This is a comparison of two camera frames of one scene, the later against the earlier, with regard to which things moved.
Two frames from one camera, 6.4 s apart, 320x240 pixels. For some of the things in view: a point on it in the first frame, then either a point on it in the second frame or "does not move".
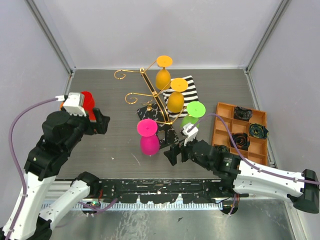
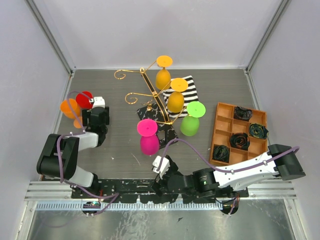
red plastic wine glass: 89,104 does not move
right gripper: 175,150 -> 158,182
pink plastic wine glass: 149,142 does not move
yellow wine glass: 175,100 does not move
